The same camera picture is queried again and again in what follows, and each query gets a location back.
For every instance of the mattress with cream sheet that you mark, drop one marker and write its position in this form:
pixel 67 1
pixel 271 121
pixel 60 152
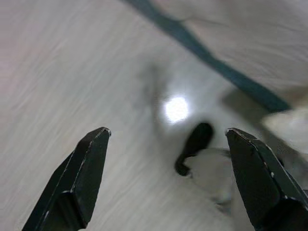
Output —
pixel 240 29

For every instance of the white quilt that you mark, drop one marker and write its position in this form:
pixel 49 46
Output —
pixel 288 130

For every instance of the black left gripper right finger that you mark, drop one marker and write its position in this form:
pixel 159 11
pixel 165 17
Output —
pixel 260 183

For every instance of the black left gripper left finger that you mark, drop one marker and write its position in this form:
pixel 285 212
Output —
pixel 72 187

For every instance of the blue fabric bed frame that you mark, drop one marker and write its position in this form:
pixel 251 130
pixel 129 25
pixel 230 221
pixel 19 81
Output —
pixel 192 45

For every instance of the grey robot left leg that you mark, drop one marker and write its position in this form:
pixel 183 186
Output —
pixel 207 173

